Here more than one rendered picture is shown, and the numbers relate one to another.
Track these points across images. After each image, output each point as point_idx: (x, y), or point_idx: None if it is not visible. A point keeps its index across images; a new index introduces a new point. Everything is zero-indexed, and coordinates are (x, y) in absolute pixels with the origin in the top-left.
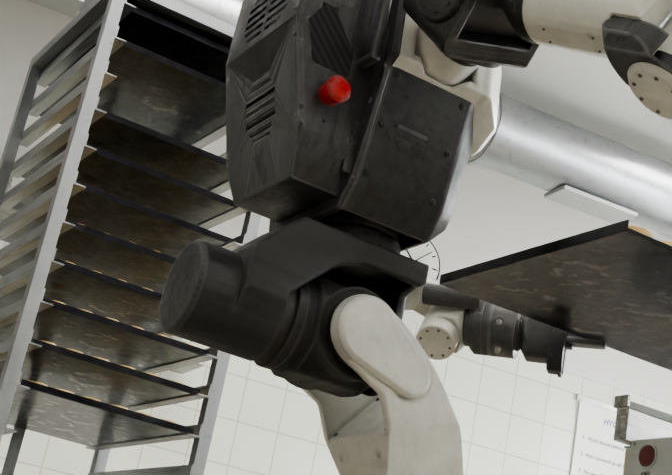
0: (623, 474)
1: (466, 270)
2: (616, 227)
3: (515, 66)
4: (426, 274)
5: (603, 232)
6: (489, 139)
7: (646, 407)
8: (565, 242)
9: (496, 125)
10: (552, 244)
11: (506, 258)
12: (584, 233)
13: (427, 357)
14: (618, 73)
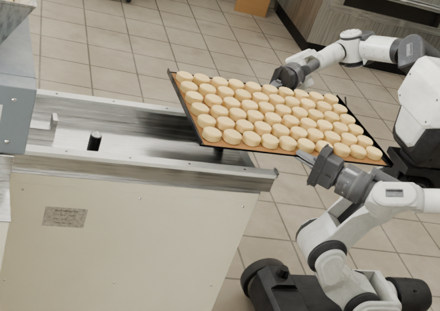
0: (255, 204)
1: (382, 152)
2: (338, 99)
3: (401, 69)
4: (387, 148)
5: (341, 103)
6: (398, 95)
7: (262, 169)
8: (351, 114)
9: (399, 89)
10: (355, 117)
11: (368, 134)
12: (347, 107)
13: (370, 171)
14: (366, 64)
